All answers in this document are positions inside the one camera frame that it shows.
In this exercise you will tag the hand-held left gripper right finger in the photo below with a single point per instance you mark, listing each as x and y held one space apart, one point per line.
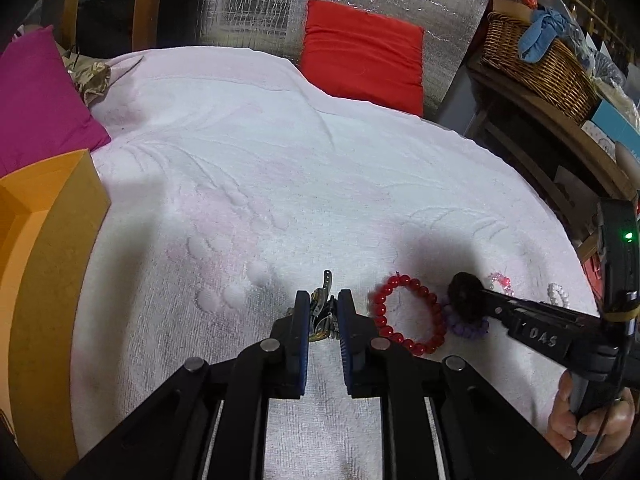
346 340

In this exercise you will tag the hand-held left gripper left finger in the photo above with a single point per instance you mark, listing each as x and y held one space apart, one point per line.
300 340

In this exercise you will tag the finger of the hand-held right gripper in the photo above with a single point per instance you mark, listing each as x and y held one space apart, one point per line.
540 310
540 337

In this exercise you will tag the metal wristwatch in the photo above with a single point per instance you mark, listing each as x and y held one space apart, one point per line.
320 305

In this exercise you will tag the orange cardboard box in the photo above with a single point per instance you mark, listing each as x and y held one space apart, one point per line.
45 285

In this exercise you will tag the person's right hand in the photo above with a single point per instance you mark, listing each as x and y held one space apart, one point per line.
560 420

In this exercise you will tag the light blue box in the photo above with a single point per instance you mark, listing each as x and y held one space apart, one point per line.
620 130

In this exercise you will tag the wooden side table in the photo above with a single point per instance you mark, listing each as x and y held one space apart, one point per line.
550 135

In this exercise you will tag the white embossed towel blanket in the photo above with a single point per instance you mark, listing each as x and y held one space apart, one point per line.
300 185

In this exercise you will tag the wicker basket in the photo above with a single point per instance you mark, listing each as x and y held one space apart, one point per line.
545 70

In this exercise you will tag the blue cloth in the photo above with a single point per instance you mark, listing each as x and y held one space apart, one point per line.
540 35

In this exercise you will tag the red pillow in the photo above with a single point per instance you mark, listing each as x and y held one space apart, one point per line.
360 50

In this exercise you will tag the crumpled beige cloth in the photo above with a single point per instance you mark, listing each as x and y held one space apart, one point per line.
92 77

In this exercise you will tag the silver foil insulation mat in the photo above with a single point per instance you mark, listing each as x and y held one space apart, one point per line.
260 0

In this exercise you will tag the magenta pillow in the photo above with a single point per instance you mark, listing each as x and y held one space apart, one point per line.
35 100

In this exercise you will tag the wooden glass-front cabinet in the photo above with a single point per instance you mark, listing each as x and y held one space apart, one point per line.
150 5

